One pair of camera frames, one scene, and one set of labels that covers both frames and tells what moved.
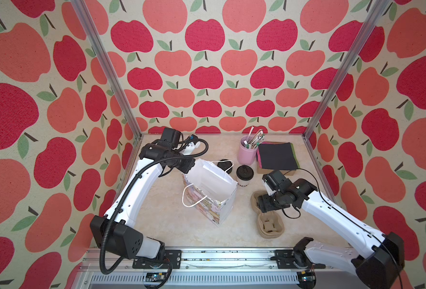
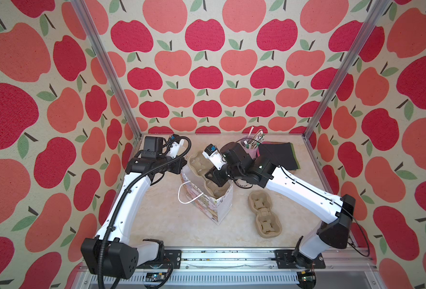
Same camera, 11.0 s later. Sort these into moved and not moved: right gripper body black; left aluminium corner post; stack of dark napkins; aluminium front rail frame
Moved: right gripper body black
Not moved: stack of dark napkins; left aluminium corner post; aluminium front rail frame
